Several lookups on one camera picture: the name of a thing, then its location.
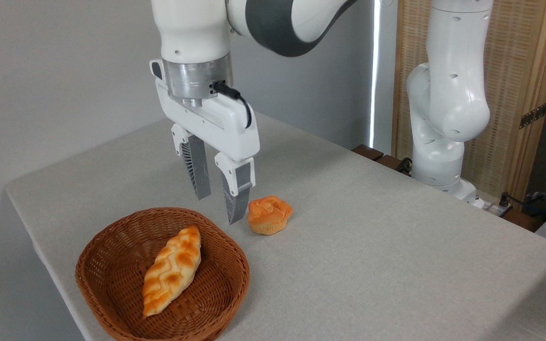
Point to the dark brown wooden block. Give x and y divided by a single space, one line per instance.
367 152
389 162

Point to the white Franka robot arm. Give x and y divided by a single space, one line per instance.
453 94

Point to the brown wicker basket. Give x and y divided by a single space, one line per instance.
112 274

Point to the round muffin bread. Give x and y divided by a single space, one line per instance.
269 215

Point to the metal screen hinge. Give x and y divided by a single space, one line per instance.
533 115

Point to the long braided bread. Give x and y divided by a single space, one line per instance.
171 272

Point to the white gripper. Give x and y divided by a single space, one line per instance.
216 121

